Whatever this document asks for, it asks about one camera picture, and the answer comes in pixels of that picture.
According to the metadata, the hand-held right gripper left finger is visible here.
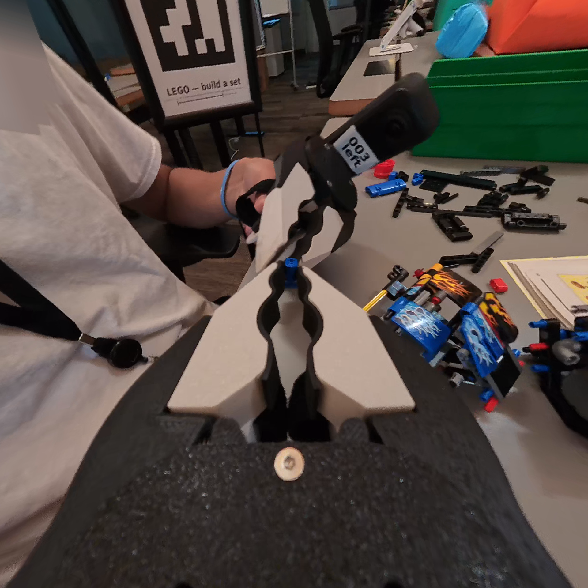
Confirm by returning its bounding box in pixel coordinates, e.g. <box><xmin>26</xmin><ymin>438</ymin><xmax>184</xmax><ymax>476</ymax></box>
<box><xmin>167</xmin><ymin>261</ymin><xmax>289</xmax><ymax>443</ymax></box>

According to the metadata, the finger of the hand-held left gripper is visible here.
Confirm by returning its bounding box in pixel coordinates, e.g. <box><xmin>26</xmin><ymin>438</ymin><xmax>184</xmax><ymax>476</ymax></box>
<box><xmin>253</xmin><ymin>162</ymin><xmax>319</xmax><ymax>274</ymax></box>
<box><xmin>293</xmin><ymin>202</ymin><xmax>347</xmax><ymax>269</ymax></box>

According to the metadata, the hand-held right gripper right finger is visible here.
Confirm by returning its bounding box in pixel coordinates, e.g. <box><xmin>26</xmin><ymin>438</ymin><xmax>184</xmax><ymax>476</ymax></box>
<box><xmin>288</xmin><ymin>266</ymin><xmax>416</xmax><ymax>442</ymax></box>

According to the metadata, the flame-patterned lego car body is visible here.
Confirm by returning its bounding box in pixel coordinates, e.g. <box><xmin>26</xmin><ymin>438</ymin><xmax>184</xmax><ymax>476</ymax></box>
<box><xmin>363</xmin><ymin>263</ymin><xmax>524</xmax><ymax>413</ymax></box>

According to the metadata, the person's left forearm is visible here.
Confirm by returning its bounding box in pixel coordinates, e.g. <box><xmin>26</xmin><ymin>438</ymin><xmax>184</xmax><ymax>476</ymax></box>
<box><xmin>122</xmin><ymin>163</ymin><xmax>228</xmax><ymax>228</ymax></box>

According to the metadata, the long blue lego beam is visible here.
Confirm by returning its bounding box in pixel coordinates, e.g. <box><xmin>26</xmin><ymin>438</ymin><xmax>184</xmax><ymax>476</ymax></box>
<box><xmin>365</xmin><ymin>178</ymin><xmax>408</xmax><ymax>198</ymax></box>

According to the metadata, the pile of black lego pieces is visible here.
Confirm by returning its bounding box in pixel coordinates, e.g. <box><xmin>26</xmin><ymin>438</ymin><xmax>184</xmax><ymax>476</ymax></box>
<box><xmin>392</xmin><ymin>163</ymin><xmax>568</xmax><ymax>275</ymax></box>

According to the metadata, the grey lego tile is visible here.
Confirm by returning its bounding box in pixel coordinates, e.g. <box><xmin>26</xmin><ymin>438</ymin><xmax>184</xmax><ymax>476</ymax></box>
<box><xmin>472</xmin><ymin>231</ymin><xmax>504</xmax><ymax>255</ymax></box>

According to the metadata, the lego instruction booklet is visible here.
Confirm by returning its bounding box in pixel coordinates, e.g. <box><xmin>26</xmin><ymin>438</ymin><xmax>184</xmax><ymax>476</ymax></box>
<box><xmin>500</xmin><ymin>255</ymin><xmax>588</xmax><ymax>329</ymax></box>

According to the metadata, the black lego chassis assembly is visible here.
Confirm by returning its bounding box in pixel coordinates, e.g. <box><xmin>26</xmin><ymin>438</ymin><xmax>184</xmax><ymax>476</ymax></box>
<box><xmin>521</xmin><ymin>315</ymin><xmax>588</xmax><ymax>437</ymax></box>

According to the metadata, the person's left hand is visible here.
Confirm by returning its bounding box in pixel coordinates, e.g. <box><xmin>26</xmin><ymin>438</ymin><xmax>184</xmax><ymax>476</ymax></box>
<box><xmin>227</xmin><ymin>157</ymin><xmax>278</xmax><ymax>235</ymax></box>

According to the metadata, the grey neighbouring desk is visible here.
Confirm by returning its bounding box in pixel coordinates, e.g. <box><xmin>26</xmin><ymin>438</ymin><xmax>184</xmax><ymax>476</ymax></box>
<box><xmin>328</xmin><ymin>30</ymin><xmax>442</xmax><ymax>116</ymax></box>

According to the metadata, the blue wristband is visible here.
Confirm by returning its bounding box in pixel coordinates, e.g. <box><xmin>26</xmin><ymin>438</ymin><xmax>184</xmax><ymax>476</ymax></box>
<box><xmin>220</xmin><ymin>160</ymin><xmax>239</xmax><ymax>219</ymax></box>

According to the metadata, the black badge reel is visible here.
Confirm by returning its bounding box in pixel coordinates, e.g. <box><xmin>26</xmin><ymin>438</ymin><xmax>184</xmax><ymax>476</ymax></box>
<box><xmin>92</xmin><ymin>337</ymin><xmax>150</xmax><ymax>369</ymax></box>

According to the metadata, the green plastic bin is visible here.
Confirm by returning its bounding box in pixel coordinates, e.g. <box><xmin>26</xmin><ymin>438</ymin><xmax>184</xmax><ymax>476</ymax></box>
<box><xmin>411</xmin><ymin>48</ymin><xmax>588</xmax><ymax>164</ymax></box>

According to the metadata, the light blue plastic bag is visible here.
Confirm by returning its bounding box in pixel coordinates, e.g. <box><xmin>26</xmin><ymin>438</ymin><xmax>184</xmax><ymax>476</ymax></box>
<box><xmin>435</xmin><ymin>2</ymin><xmax>490</xmax><ymax>59</ymax></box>

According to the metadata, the black easel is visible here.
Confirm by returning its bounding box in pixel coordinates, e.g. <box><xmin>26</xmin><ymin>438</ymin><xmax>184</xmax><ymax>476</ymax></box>
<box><xmin>158</xmin><ymin>108</ymin><xmax>267</xmax><ymax>171</ymax></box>

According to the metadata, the white metal rack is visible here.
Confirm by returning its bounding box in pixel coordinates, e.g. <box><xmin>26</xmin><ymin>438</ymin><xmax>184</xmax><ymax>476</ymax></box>
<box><xmin>257</xmin><ymin>0</ymin><xmax>299</xmax><ymax>90</ymax></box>

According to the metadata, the white marker sign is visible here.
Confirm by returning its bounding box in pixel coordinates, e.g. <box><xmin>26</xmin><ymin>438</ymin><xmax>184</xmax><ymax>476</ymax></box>
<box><xmin>120</xmin><ymin>0</ymin><xmax>259</xmax><ymax>121</ymax></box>

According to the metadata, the black lanyard strap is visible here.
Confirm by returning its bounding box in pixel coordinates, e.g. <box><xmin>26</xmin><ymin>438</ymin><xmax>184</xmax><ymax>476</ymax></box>
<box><xmin>0</xmin><ymin>259</ymin><xmax>97</xmax><ymax>343</ymax></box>

